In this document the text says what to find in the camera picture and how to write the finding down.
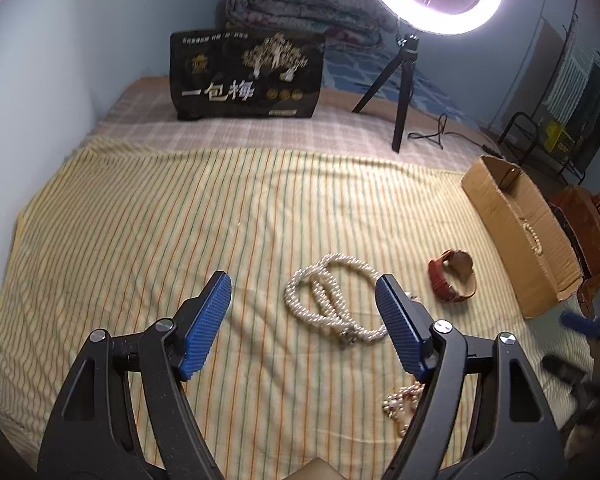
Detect gold pearl jewelry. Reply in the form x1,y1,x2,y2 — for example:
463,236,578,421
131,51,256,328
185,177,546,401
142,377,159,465
382,382,426,438

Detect orange cloth covered box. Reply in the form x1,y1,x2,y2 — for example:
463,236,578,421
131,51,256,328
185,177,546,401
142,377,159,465
550,185,600,281

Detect pink checked bedsheet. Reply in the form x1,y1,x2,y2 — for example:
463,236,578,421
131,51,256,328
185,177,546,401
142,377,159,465
92,76,506,176

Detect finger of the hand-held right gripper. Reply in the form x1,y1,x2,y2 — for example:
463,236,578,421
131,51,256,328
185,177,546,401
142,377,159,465
540,354,588,386
559,310,600,338

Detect black tree print bag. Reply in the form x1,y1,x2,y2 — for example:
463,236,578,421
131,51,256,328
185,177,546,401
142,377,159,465
170,29,327,122

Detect black clothes rack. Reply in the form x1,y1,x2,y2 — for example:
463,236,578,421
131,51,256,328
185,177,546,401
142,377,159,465
497,0,600,186

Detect dark hanging clothes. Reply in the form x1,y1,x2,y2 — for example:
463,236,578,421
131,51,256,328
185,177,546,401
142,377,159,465
570,62,600,161

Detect yellow crate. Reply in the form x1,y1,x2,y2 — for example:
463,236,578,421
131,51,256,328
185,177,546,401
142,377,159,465
542,120,576,153

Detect cardboard box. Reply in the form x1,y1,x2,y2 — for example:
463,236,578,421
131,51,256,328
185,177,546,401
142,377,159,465
461,155,584,320

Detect black tripod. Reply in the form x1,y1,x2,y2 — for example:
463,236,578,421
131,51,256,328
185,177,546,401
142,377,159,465
351,15,421,153

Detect cream bead bracelet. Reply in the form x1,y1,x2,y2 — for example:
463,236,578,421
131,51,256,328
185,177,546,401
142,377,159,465
522,222,545,256

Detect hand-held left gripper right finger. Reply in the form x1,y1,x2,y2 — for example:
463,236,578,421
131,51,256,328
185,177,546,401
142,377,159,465
375,274,566,480

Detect striped hanging towel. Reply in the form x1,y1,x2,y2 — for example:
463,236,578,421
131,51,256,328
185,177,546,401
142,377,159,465
550,42,598,126

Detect folded patterned quilt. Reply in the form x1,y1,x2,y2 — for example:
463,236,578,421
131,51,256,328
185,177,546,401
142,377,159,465
215,0,398,51

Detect white pearl necklace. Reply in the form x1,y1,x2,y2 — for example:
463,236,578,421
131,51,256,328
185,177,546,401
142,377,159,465
284,253,396,346

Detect black light cable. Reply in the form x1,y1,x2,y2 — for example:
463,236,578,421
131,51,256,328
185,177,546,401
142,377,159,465
407,112,488,151

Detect blue patterned bedsheet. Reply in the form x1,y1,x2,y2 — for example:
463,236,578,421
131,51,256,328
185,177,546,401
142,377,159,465
320,42,486,131

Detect yellow striped blanket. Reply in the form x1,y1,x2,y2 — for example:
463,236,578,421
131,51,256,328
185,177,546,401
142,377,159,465
0,135,596,471

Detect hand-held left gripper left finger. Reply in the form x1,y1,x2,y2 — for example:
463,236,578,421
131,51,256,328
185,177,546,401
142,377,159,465
37,270,232,480

